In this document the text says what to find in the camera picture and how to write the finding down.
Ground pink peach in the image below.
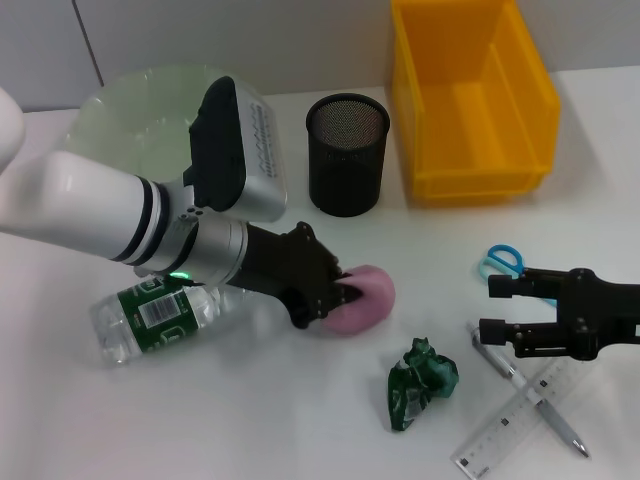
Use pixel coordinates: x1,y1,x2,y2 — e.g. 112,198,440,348
322,264,396,339

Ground green glass fruit bowl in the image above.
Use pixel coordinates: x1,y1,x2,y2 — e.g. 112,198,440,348
65,63,237,159

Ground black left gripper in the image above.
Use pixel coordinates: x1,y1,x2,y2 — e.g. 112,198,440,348
233,219,365,330

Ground yellow plastic bin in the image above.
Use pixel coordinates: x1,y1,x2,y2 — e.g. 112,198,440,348
389,0,562,207

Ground green plastic wrapper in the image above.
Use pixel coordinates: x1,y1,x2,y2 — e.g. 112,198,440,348
387,337,460,432

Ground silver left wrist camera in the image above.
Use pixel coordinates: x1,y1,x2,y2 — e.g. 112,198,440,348
182,75,289,225

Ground blue scissors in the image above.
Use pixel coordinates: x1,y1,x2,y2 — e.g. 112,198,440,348
477,243,561,307

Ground white grey pen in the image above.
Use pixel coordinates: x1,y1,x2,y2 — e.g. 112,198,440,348
464,321,591,459

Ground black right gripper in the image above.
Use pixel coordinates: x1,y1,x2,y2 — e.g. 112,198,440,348
478,267,640,362

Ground transparent plastic ruler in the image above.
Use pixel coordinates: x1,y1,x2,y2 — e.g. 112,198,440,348
451,357,597,480

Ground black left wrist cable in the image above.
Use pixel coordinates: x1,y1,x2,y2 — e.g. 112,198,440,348
158,275,204,289

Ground clear green-label water bottle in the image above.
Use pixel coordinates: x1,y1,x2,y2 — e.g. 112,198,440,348
89,283,281,369

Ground black mesh pen holder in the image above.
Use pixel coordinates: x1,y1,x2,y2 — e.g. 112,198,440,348
305,93,391,218

